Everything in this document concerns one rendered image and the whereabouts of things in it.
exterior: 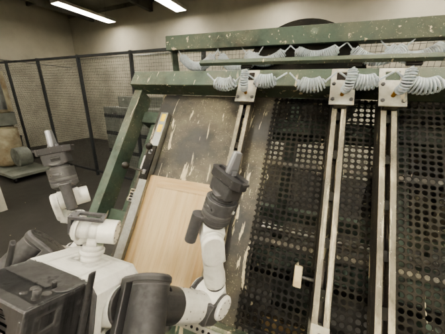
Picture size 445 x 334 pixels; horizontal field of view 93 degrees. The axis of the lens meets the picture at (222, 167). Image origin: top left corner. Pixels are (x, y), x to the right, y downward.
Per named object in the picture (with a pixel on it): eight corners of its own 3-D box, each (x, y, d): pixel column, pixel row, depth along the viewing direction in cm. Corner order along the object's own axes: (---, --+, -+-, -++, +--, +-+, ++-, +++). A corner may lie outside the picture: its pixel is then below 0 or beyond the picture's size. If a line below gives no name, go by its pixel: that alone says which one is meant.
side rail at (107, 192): (85, 265, 121) (67, 268, 111) (144, 99, 150) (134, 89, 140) (93, 268, 119) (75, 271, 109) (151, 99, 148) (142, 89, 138)
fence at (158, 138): (110, 280, 108) (104, 281, 104) (164, 115, 132) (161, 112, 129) (118, 283, 106) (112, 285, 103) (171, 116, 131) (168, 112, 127)
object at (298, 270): (292, 284, 86) (292, 286, 83) (295, 264, 88) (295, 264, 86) (300, 287, 85) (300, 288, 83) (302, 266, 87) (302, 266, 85)
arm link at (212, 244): (224, 235, 57) (226, 270, 63) (217, 215, 65) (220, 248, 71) (200, 240, 56) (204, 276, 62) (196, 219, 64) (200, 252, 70)
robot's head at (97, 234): (110, 256, 57) (116, 223, 58) (68, 253, 55) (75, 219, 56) (116, 247, 64) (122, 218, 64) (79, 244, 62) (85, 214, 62)
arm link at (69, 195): (82, 173, 87) (90, 199, 89) (49, 180, 81) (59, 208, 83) (83, 174, 78) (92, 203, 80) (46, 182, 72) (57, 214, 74)
